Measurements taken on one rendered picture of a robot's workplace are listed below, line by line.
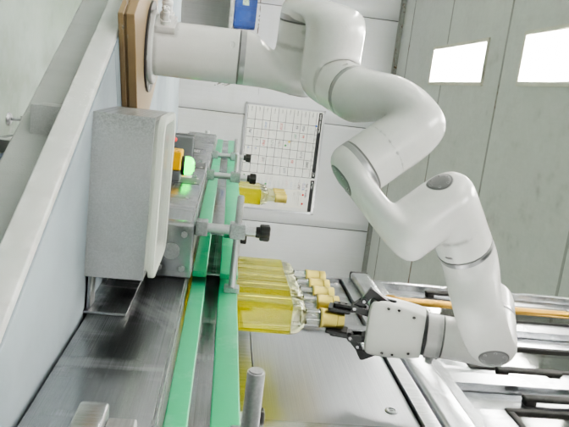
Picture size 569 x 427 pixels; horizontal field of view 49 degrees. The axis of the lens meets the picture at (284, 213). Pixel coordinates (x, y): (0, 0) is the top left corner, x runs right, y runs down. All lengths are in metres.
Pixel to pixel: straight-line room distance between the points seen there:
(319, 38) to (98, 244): 0.46
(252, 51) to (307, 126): 5.97
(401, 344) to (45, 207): 0.67
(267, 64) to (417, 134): 0.33
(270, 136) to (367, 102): 6.11
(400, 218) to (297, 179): 6.26
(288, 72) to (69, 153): 0.48
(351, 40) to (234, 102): 6.02
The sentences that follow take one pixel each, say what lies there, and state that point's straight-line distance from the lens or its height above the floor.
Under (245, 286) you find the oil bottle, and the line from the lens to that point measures 1.14.
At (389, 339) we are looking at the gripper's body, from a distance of 1.12.
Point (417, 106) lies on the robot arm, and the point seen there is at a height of 1.18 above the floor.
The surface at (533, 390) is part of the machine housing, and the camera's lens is 1.43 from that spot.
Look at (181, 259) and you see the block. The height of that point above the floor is 0.87.
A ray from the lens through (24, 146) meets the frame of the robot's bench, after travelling 0.84.
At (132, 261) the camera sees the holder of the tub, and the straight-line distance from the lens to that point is 0.86.
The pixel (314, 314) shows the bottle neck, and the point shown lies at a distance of 1.11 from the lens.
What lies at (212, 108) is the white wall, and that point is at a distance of 7.00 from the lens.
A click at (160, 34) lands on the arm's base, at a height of 0.79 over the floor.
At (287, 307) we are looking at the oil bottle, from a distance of 1.09.
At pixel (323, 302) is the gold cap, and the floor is 1.13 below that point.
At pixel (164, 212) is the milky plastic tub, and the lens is 1.00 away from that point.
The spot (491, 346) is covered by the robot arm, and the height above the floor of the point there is 1.35.
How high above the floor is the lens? 0.92
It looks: 6 degrees up
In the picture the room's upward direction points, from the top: 96 degrees clockwise
